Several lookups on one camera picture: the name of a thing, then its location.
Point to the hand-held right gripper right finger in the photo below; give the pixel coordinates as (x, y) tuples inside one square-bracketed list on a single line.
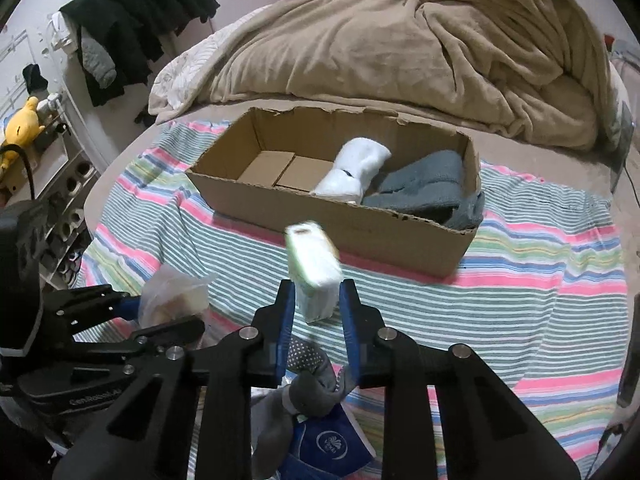
[(350, 332)]

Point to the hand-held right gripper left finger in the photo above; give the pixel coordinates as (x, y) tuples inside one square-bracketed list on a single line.
[(286, 332)]

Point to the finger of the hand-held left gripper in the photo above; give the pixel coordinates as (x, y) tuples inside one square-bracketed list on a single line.
[(131, 305), (170, 332)]

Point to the clear plastic bag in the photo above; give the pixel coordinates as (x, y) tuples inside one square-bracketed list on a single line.
[(175, 295)]

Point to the green white tissue pack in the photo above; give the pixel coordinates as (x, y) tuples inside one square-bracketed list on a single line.
[(312, 265)]

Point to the cardboard box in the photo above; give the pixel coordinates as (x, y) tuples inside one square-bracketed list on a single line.
[(350, 230)]

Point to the grey dotted sock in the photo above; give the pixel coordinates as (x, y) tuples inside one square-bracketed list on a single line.
[(315, 395)]

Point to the blue packet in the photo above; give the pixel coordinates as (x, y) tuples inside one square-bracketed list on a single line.
[(330, 445)]

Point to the white shelf rack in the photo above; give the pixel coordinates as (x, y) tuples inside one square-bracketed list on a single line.
[(65, 175)]

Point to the white rolled socks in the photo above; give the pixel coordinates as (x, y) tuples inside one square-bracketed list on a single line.
[(352, 170)]

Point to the grey knit socks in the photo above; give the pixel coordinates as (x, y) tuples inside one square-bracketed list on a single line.
[(425, 185)]

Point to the striped blanket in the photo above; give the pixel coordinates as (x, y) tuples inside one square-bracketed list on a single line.
[(525, 260)]

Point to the yellow plush toy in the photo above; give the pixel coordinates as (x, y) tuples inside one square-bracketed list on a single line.
[(22, 122)]

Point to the white floral quilt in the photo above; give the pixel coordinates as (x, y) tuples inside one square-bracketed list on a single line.
[(185, 70)]

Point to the grey hanging garment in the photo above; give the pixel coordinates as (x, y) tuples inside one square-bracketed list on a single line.
[(97, 62)]

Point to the black hanging sock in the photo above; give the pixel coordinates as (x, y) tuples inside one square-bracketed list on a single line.
[(35, 77)]

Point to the beige fleece blanket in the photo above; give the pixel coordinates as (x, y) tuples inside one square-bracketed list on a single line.
[(375, 50)]

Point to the black hanging clothes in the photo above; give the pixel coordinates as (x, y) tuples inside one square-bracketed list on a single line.
[(140, 10)]

